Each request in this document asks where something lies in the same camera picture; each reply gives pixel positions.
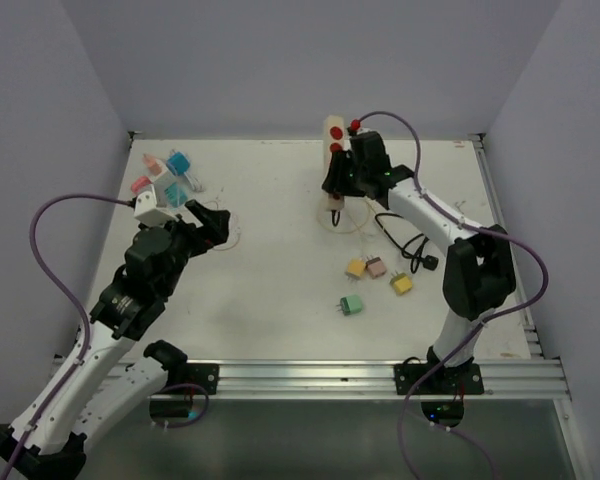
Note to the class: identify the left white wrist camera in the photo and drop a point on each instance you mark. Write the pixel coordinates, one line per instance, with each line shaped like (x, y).
(151, 207)

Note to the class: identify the aluminium front rail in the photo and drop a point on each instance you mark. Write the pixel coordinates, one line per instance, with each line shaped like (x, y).
(343, 416)

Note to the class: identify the yellow olive charger plug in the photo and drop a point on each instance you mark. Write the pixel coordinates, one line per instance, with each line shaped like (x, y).
(401, 283)

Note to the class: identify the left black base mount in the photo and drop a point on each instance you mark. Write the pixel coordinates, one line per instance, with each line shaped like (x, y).
(185, 398)

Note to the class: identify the green charger plug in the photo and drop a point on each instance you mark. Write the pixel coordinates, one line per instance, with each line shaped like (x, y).
(350, 305)

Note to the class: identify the salmon small charger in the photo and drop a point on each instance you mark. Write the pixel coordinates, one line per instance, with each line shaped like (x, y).
(153, 164)

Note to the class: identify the orange charger plug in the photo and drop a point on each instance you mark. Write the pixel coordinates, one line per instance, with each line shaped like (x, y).
(355, 269)

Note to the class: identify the pink brown charger plug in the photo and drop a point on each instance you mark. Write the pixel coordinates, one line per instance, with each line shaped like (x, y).
(375, 267)

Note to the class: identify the blue charger cube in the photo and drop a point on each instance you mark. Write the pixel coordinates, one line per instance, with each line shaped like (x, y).
(178, 164)

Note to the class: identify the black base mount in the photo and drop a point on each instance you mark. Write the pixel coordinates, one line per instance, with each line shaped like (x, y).
(455, 382)
(185, 398)

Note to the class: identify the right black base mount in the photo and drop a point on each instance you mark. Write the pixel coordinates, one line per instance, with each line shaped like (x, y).
(455, 382)

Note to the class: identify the white cube charger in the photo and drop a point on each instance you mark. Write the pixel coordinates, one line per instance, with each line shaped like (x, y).
(162, 181)

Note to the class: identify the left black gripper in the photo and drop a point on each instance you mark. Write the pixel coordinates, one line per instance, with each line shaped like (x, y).
(215, 220)

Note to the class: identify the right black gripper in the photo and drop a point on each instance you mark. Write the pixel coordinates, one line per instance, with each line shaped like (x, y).
(336, 182)

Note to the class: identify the pink charger cube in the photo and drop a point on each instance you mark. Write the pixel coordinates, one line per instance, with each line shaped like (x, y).
(141, 184)

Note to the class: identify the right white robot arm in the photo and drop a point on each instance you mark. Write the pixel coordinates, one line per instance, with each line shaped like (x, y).
(478, 274)

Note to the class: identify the cream power strip red sockets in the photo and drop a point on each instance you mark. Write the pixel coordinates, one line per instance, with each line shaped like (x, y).
(333, 141)

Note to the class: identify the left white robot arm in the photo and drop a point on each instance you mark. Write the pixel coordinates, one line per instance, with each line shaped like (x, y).
(51, 438)

